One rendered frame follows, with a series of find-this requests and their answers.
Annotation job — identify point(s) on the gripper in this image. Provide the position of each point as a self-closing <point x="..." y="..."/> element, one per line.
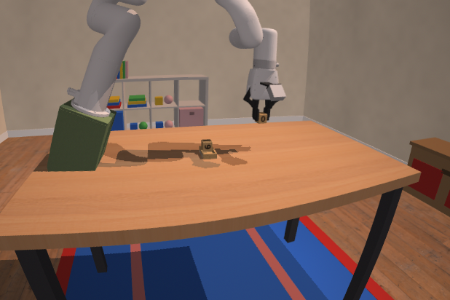
<point x="259" y="91"/>

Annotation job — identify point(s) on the tan number cube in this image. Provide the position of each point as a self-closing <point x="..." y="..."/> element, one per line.
<point x="207" y="145"/>
<point x="262" y="118"/>

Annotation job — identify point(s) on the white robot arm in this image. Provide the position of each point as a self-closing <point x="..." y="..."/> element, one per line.
<point x="121" y="24"/>

